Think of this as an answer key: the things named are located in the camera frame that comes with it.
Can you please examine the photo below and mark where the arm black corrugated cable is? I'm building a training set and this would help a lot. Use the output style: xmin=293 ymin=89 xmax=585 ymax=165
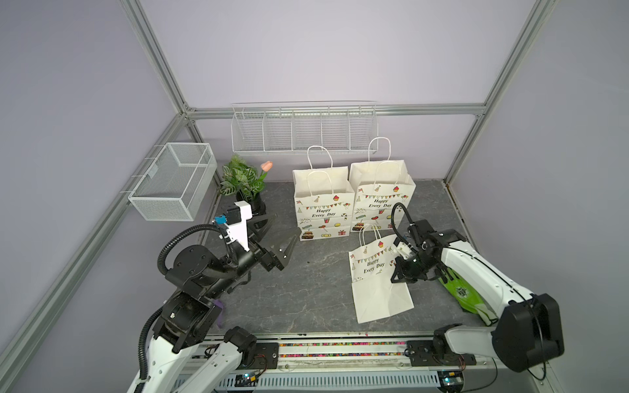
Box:
xmin=156 ymin=223 xmax=232 ymax=276
xmin=390 ymin=202 xmax=419 ymax=247

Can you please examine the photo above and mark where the green artificial plant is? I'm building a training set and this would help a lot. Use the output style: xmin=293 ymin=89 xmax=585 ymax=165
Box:
xmin=219 ymin=155 xmax=266 ymax=202

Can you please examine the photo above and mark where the green black work glove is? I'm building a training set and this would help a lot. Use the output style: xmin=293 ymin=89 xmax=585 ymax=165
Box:
xmin=439 ymin=268 xmax=499 ymax=326

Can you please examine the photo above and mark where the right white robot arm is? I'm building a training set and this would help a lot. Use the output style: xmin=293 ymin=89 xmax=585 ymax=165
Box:
xmin=391 ymin=225 xmax=565 ymax=373

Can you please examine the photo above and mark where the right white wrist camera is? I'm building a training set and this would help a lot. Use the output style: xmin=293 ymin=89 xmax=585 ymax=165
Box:
xmin=393 ymin=239 xmax=418 ymax=263

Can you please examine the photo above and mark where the white party paper bag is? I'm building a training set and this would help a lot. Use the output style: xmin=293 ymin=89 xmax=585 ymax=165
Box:
xmin=348 ymin=224 xmax=414 ymax=324

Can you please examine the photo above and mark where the purple small toy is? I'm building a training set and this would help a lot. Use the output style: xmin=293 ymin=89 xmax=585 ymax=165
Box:
xmin=213 ymin=299 xmax=225 ymax=328

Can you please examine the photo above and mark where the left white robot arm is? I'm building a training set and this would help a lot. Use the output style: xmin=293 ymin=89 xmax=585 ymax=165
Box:
xmin=129 ymin=208 xmax=298 ymax=392

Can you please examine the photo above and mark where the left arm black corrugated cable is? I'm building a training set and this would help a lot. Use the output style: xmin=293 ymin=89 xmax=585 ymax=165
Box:
xmin=156 ymin=223 xmax=232 ymax=276

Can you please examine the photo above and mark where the white wire mesh basket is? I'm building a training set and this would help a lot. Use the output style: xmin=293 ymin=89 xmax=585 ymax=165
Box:
xmin=128 ymin=142 xmax=217 ymax=222

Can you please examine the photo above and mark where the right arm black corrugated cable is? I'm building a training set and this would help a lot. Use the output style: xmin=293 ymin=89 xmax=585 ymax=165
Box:
xmin=390 ymin=202 xmax=419 ymax=247

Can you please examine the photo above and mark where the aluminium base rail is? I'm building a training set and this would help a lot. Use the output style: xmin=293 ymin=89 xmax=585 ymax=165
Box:
xmin=181 ymin=333 xmax=546 ymax=393

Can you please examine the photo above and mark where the pink artificial tulip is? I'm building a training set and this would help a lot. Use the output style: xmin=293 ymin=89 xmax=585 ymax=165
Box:
xmin=260 ymin=160 xmax=274 ymax=172

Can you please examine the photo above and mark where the white wire wall shelf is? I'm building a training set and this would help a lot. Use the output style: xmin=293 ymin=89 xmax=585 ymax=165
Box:
xmin=231 ymin=101 xmax=379 ymax=153

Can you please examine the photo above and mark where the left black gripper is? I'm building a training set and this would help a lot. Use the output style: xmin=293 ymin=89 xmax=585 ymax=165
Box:
xmin=206 ymin=210 xmax=301 ymax=298

